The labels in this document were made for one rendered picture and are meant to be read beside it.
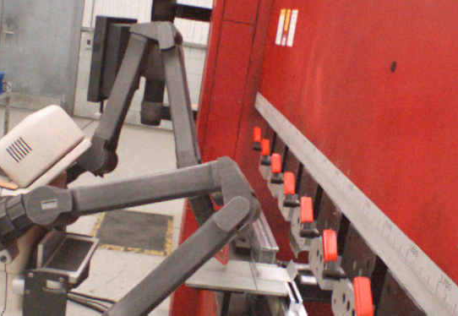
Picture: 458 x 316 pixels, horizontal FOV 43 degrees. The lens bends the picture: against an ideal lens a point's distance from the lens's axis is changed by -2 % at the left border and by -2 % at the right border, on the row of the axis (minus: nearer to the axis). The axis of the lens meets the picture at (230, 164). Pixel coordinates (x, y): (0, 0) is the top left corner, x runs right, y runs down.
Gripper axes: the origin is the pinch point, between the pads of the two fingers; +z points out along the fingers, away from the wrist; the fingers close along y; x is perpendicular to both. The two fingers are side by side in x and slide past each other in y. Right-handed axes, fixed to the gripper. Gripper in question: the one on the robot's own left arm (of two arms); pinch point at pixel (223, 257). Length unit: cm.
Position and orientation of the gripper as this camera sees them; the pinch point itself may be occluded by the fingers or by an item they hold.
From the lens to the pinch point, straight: 162.6
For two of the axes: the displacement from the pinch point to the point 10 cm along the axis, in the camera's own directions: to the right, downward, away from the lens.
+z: 3.5, 9.0, 2.7
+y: -0.8, -2.6, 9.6
